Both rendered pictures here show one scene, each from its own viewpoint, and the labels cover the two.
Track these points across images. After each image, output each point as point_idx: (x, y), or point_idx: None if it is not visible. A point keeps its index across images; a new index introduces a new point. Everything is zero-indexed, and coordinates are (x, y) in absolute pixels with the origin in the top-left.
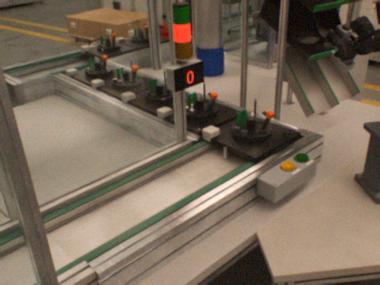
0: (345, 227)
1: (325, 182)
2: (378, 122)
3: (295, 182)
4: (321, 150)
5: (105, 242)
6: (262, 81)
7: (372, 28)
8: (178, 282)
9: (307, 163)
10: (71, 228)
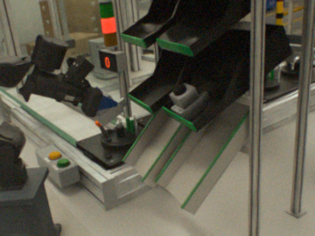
0: None
1: (66, 207)
2: (41, 175)
3: None
4: (102, 197)
5: (32, 109)
6: None
7: (71, 73)
8: None
9: (54, 166)
10: (61, 106)
